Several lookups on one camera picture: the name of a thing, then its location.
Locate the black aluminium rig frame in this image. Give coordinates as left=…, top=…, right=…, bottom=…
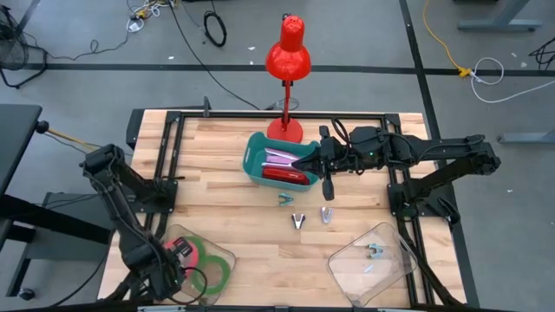
left=103, top=107, right=460, bottom=307

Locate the clear plastic container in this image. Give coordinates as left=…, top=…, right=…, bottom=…
left=144, top=224, right=238, bottom=308
left=326, top=221, right=419, bottom=308

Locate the yellow rod with black knob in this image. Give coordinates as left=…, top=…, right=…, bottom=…
left=35, top=120, right=101, bottom=153

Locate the black floor fan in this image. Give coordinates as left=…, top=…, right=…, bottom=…
left=0, top=3, right=49, bottom=90

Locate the teal plastic bin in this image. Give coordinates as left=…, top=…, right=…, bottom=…
left=242, top=131, right=323, bottom=193

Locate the white floor cable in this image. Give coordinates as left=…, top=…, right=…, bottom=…
left=470, top=57, right=555, bottom=104

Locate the pink tape roll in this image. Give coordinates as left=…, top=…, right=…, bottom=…
left=163, top=237, right=201, bottom=279

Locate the black coiled cable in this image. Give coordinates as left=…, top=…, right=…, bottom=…
left=203, top=10, right=228, bottom=48

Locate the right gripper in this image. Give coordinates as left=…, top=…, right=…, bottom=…
left=292, top=125, right=350, bottom=202

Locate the yellow extension cable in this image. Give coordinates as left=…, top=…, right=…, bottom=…
left=422, top=0, right=473, bottom=79

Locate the green tape roll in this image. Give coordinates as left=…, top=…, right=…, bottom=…
left=181, top=235, right=210, bottom=261
left=191, top=255, right=232, bottom=297

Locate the red stapler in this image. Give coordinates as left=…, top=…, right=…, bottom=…
left=261, top=166, right=311, bottom=187

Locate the pink stapler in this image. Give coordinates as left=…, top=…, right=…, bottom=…
left=261, top=147, right=307, bottom=168

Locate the tangled cable bundle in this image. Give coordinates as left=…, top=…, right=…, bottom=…
left=125, top=0, right=174, bottom=34

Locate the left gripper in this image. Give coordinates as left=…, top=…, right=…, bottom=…
left=145, top=237, right=195, bottom=300

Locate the grey desk leg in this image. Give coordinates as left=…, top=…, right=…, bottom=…
left=457, top=0, right=543, bottom=34

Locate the red desk lamp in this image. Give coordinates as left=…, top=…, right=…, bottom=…
left=264, top=14, right=312, bottom=144

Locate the grey desk foot bar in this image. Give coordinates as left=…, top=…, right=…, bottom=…
left=498, top=132, right=555, bottom=145

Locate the long black floor cable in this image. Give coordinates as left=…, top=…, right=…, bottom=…
left=166, top=0, right=261, bottom=112

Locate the black desk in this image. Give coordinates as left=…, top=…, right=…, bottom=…
left=0, top=103, right=114, bottom=300

